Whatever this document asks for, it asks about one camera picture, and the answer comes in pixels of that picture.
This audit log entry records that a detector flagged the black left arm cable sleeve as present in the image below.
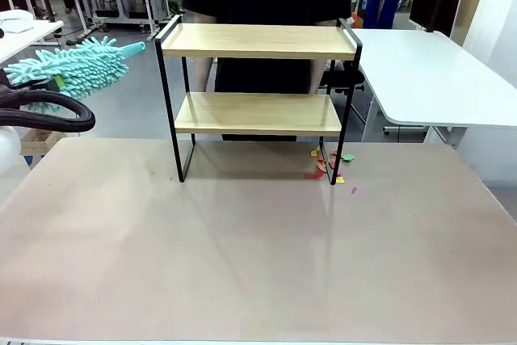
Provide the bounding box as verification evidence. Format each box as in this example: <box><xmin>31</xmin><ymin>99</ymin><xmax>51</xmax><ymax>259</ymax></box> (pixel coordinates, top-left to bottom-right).
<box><xmin>0</xmin><ymin>88</ymin><xmax>97</xmax><ymax>134</ymax></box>

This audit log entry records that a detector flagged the two-tier wooden black-framed shelf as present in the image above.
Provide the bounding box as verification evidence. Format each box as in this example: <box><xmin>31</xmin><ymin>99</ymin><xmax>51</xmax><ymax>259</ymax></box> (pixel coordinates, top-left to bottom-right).
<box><xmin>154</xmin><ymin>15</ymin><xmax>364</xmax><ymax>187</ymax></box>

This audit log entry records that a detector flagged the person's right forearm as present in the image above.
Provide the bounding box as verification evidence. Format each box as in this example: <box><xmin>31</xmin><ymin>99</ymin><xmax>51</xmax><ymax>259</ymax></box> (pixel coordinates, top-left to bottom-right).
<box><xmin>192</xmin><ymin>13</ymin><xmax>215</xmax><ymax>94</ymax></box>

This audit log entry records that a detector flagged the teal microfiber duster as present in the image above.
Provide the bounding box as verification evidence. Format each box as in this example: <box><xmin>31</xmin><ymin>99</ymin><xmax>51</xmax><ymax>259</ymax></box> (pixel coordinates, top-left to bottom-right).
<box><xmin>2</xmin><ymin>36</ymin><xmax>146</xmax><ymax>116</ymax></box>

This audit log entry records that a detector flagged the white cloth bundle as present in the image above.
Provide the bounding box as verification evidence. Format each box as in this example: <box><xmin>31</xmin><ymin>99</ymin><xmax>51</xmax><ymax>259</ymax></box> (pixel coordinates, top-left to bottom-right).
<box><xmin>0</xmin><ymin>9</ymin><xmax>36</xmax><ymax>35</ymax></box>

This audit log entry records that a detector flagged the black monitor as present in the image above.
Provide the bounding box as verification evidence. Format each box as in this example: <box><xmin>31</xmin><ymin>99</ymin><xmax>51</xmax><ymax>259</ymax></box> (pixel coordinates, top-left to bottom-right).
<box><xmin>410</xmin><ymin>0</ymin><xmax>464</xmax><ymax>38</ymax></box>

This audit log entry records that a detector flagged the small white desk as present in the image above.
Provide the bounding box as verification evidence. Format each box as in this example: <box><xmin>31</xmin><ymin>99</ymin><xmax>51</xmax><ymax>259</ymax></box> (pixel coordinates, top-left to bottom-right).
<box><xmin>0</xmin><ymin>19</ymin><xmax>65</xmax><ymax>64</ymax></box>

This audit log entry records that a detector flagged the cardboard box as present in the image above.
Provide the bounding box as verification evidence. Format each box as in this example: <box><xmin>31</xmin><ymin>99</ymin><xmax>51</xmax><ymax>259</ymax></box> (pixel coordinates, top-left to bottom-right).
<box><xmin>19</xmin><ymin>128</ymin><xmax>68</xmax><ymax>157</ymax></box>

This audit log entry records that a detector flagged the large white desk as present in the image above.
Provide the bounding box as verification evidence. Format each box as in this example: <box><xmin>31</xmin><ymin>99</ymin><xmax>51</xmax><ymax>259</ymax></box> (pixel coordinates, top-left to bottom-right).
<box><xmin>349</xmin><ymin>28</ymin><xmax>517</xmax><ymax>144</ymax></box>

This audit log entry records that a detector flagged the person's left forearm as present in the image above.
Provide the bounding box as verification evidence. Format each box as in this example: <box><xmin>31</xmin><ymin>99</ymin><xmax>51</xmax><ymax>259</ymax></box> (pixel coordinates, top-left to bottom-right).
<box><xmin>310</xmin><ymin>20</ymin><xmax>338</xmax><ymax>95</ymax></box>

